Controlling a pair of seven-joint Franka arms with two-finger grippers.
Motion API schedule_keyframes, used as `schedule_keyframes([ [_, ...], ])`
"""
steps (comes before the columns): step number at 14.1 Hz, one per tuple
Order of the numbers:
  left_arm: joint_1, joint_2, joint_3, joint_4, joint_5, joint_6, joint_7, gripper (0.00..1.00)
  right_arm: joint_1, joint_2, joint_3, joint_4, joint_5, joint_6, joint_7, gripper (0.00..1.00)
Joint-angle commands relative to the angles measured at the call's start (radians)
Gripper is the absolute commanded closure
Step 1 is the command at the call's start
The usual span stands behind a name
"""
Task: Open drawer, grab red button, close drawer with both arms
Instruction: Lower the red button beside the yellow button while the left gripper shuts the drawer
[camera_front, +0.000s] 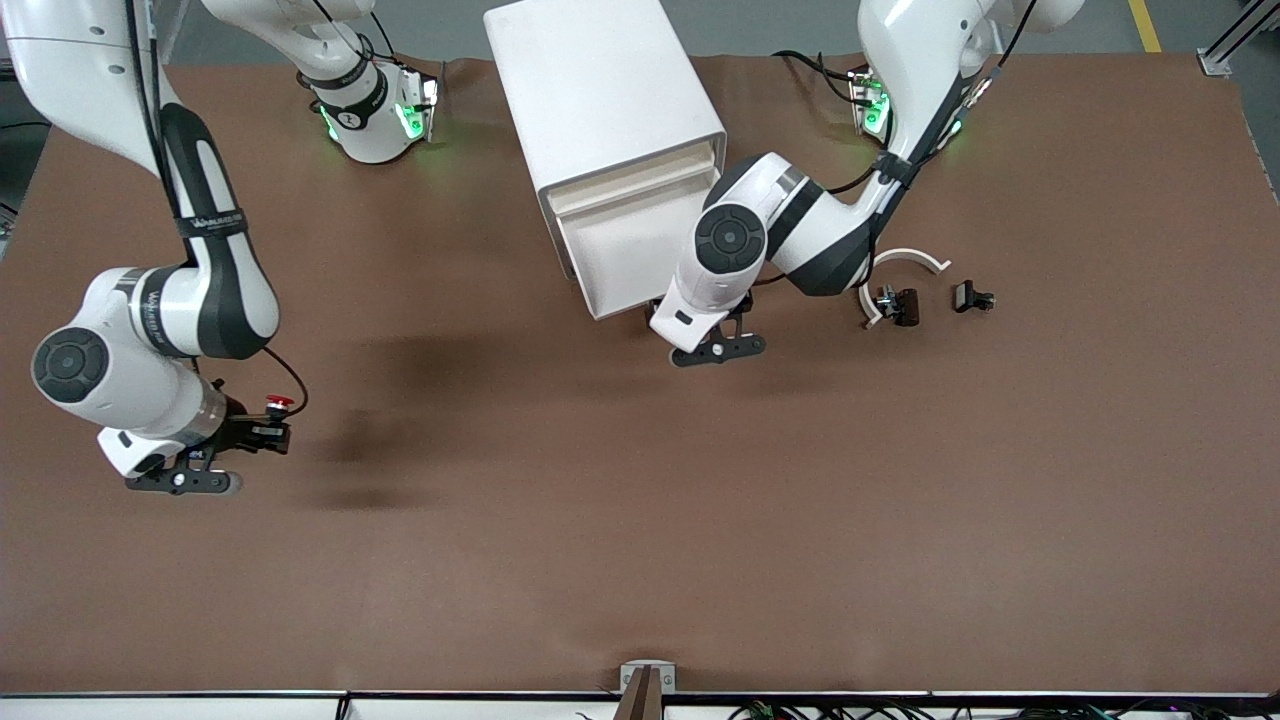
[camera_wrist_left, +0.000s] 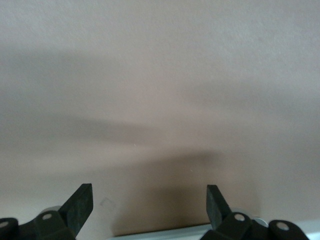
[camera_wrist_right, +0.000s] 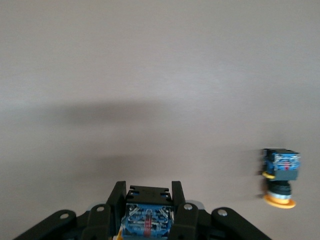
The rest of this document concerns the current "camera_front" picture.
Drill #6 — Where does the red push button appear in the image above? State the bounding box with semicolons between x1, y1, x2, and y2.
262;394;297;453

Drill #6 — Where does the small brown electrical component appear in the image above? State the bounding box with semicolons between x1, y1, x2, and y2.
874;285;921;328

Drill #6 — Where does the brown table cover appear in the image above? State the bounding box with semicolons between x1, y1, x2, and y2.
0;52;1280;696

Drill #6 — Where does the black table edge strip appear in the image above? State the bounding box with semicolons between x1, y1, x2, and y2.
0;688;1280;701

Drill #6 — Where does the black left camera bracket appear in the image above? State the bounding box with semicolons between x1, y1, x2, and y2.
670;333;768;369

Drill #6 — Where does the black camera bracket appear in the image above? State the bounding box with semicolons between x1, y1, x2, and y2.
670;333;768;369
124;464;233;497

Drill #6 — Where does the black right camera bracket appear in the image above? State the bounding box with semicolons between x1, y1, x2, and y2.
124;464;233;497

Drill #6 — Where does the white curved plastic ring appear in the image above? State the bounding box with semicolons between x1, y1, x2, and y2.
860;248;952;331

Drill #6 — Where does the black left base cable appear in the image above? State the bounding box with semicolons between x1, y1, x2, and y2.
773;48;871;106

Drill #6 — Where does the black base cable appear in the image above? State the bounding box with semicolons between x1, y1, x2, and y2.
773;48;871;106
300;0;446;76

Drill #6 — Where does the white table rail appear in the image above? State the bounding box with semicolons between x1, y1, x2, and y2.
0;697;1280;720

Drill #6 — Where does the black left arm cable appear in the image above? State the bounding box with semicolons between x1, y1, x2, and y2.
825;0;1046;291

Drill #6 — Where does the grey metal bracket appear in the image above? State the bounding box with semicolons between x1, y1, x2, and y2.
619;660;677;694

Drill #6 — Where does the brown post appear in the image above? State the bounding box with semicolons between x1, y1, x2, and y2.
612;667;665;720

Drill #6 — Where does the black right base cable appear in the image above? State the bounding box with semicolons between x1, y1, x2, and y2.
300;0;446;76

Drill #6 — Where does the tangled cable bundle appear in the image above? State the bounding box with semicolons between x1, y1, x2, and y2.
725;698;1280;720

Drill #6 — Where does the aluminium frame profile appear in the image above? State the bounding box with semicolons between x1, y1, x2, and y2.
1198;0;1280;79

